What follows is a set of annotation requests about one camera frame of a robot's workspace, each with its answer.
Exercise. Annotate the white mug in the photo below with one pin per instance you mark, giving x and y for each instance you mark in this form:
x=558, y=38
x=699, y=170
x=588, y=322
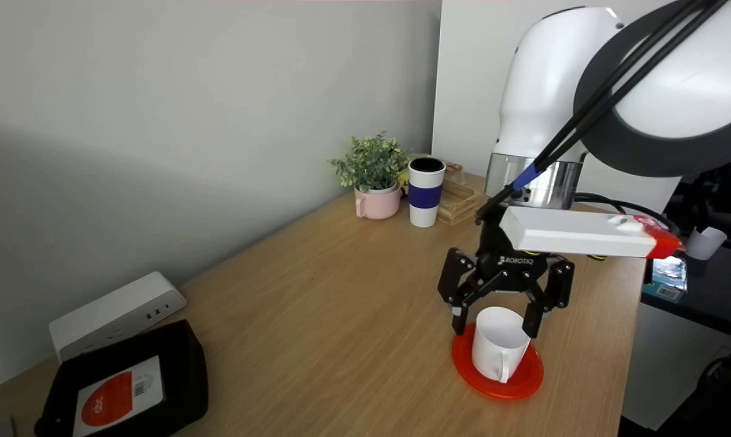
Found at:
x=500, y=340

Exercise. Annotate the orange round plate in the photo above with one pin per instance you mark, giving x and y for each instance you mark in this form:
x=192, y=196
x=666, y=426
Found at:
x=464, y=366

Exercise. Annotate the teal small box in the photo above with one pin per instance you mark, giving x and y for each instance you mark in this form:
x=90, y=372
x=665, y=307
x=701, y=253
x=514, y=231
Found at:
x=670, y=276

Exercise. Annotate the pink plant pot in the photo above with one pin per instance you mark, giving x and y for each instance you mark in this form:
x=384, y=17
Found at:
x=378, y=204

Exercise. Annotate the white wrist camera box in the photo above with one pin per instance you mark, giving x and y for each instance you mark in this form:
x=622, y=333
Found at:
x=575, y=234

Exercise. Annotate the white cup with purple sleeve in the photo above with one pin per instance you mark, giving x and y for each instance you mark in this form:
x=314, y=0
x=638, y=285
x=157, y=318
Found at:
x=426, y=198

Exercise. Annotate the black side desk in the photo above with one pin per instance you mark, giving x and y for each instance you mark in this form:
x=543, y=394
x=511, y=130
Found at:
x=712, y=305

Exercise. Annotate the small wooden slat crate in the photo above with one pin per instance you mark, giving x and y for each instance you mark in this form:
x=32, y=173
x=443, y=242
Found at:
x=462, y=203

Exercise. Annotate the small white cup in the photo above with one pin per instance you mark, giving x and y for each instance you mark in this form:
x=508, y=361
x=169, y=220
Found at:
x=706, y=244

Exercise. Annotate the white rectangular device box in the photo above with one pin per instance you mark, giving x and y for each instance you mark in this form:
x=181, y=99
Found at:
x=112, y=317

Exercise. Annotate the small green potted plant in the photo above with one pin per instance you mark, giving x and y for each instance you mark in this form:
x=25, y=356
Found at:
x=373, y=160

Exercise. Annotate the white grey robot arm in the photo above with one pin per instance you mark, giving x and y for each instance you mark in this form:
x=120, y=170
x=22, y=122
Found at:
x=543, y=82

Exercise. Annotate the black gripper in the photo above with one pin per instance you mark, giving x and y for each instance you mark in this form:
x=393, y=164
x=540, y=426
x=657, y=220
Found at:
x=507, y=271

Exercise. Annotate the black box with red label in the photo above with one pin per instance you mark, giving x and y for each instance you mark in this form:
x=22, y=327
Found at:
x=178, y=366

